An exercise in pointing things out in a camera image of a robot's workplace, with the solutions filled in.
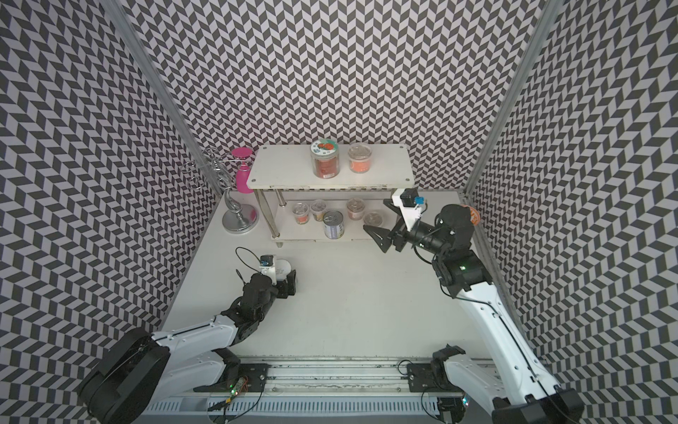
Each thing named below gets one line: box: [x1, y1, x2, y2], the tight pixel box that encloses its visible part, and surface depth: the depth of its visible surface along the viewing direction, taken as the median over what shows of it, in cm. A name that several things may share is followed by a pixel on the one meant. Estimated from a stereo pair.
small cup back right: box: [346, 196, 367, 221], surface depth 101 cm
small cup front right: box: [363, 212, 384, 228], surface depth 96 cm
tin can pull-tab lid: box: [323, 210, 345, 240], surface depth 93 cm
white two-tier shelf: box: [247, 143, 415, 249], surface depth 84 cm
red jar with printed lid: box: [309, 138, 341, 180], surface depth 74 cm
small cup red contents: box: [292, 202, 310, 226], surface depth 99 cm
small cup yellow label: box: [309, 198, 328, 222], surface depth 101 cm
